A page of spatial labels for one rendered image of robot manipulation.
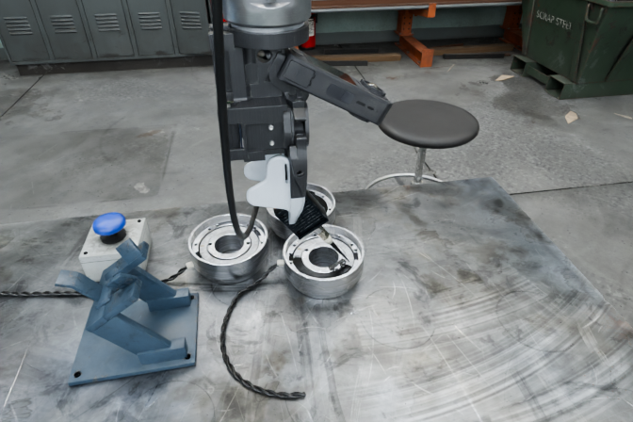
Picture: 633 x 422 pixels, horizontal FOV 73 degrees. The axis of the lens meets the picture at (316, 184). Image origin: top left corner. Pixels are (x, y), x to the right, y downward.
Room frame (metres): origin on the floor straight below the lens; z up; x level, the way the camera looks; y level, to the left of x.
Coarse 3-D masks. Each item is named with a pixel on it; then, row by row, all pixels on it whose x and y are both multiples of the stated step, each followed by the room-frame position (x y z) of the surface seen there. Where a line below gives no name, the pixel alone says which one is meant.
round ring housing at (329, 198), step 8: (312, 184) 0.56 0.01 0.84; (320, 192) 0.56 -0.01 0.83; (328, 192) 0.54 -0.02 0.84; (328, 200) 0.54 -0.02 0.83; (272, 208) 0.52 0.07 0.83; (328, 208) 0.52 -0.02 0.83; (272, 216) 0.48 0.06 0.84; (328, 216) 0.49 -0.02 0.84; (272, 224) 0.48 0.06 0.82; (280, 224) 0.47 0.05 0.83; (280, 232) 0.47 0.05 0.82; (288, 232) 0.47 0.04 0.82
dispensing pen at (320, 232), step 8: (312, 200) 0.39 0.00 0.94; (304, 208) 0.38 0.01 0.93; (312, 208) 0.38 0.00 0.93; (320, 208) 0.39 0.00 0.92; (280, 216) 0.38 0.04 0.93; (304, 216) 0.38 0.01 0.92; (312, 216) 0.38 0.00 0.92; (320, 216) 0.38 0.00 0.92; (288, 224) 0.38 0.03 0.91; (296, 224) 0.38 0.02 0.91; (304, 224) 0.38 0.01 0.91; (312, 224) 0.38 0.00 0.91; (320, 224) 0.38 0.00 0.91; (296, 232) 0.38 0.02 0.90; (304, 232) 0.38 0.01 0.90; (320, 232) 0.39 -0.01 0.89; (328, 240) 0.39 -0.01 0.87; (336, 248) 0.40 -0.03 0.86; (344, 256) 0.40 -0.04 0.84
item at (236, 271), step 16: (208, 224) 0.47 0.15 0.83; (224, 224) 0.48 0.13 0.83; (240, 224) 0.48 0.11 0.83; (256, 224) 0.47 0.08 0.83; (192, 240) 0.44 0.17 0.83; (224, 240) 0.45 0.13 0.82; (240, 240) 0.45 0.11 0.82; (192, 256) 0.40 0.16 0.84; (224, 256) 0.41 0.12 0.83; (240, 256) 0.42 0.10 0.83; (256, 256) 0.41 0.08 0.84; (208, 272) 0.39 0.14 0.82; (224, 272) 0.39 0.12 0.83; (240, 272) 0.39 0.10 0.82
